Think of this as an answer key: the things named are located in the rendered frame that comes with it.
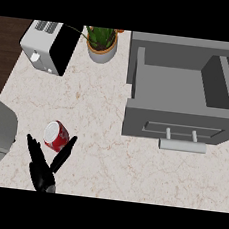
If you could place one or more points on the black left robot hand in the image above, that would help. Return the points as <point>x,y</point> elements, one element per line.
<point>41,172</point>

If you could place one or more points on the white toaster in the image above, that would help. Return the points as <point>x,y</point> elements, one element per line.
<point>47,46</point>

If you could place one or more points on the grey open drawer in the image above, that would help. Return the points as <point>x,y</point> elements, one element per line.
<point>181,104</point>

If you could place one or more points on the grey cabinet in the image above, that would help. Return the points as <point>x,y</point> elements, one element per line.
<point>181,47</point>

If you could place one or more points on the potted green plant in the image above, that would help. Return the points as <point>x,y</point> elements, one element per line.
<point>101,44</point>

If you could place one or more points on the red can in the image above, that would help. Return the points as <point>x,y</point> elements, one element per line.
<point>56,135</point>

